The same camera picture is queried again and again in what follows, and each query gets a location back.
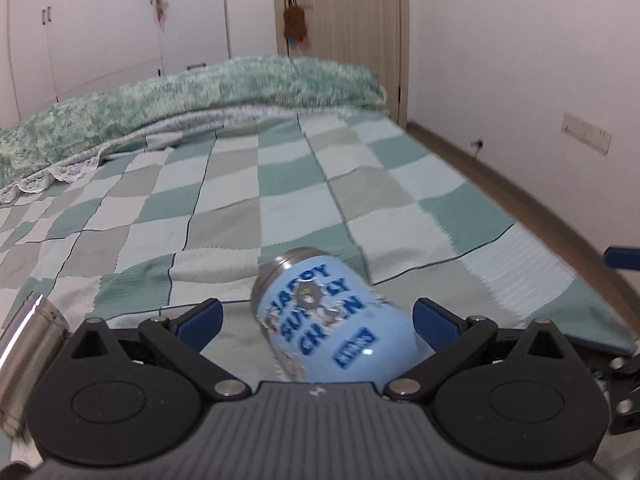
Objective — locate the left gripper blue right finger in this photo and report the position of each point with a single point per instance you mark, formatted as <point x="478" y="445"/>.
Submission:
<point x="458" y="343"/>

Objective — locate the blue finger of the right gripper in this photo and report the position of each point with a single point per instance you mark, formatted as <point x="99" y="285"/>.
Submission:
<point x="619" y="257"/>

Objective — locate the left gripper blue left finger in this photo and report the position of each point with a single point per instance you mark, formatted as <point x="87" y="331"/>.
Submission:
<point x="177" y="344"/>

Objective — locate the light blue printed cup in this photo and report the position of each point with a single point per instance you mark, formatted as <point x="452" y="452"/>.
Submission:
<point x="325" y="324"/>

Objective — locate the stainless steel cup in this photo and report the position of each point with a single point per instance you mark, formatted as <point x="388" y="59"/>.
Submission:
<point x="33" y="337"/>

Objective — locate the checkered green bed blanket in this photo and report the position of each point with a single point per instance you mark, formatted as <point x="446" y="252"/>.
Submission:
<point x="189" y="209"/>

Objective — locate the green floral duvet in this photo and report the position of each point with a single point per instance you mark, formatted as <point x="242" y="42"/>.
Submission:
<point x="80" y="125"/>

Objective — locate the white wardrobe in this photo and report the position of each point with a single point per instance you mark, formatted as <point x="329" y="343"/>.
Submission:
<point x="54" y="50"/>

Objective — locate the beige wooden door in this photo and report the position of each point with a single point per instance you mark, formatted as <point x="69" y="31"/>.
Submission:
<point x="374" y="33"/>

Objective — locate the white wall switch panel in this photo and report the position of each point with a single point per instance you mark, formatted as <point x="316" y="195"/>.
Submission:
<point x="593" y="136"/>

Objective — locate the brown plush toy on handle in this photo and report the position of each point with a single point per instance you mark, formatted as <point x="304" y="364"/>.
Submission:
<point x="295" y="27"/>

